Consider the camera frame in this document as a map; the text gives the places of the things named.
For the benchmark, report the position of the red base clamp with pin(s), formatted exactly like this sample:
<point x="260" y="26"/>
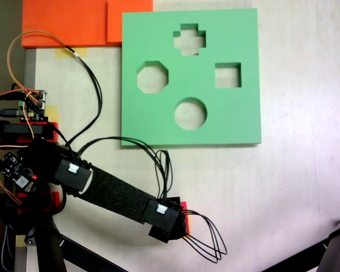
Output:
<point x="56" y="127"/>
<point x="56" y="198"/>

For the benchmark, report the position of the thick black tripod leg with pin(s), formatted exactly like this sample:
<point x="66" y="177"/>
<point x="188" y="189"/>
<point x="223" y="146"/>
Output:
<point x="337" y="249"/>
<point x="49" y="255"/>

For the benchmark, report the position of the red square block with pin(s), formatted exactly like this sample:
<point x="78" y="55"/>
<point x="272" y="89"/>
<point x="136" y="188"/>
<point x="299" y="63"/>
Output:
<point x="188" y="224"/>

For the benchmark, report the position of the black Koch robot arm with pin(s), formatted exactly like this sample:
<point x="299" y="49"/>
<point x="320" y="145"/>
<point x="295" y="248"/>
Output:
<point x="116" y="192"/>

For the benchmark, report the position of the green shape sorter board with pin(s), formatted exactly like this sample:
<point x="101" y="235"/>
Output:
<point x="147" y="119"/>

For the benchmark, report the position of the black circuit board with inductor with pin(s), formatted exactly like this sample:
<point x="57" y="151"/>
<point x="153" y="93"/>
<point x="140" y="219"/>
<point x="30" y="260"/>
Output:
<point x="17" y="170"/>

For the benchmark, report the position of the thin black tripod strut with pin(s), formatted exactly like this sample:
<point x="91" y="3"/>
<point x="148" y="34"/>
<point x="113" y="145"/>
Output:
<point x="88" y="255"/>
<point x="300" y="255"/>

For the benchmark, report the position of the large orange block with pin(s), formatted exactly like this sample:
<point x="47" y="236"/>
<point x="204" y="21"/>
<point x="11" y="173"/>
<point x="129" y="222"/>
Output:
<point x="62" y="22"/>

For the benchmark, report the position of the circuit board with green terminal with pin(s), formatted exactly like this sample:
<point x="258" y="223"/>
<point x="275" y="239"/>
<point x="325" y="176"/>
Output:
<point x="34" y="106"/>

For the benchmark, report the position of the wide yellow tape mark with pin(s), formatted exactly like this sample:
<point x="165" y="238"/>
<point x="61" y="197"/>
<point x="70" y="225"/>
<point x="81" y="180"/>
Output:
<point x="71" y="53"/>

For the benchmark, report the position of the small yellow tape mark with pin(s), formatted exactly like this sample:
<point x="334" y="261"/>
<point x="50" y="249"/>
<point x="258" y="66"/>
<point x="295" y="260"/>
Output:
<point x="53" y="112"/>
<point x="20" y="241"/>

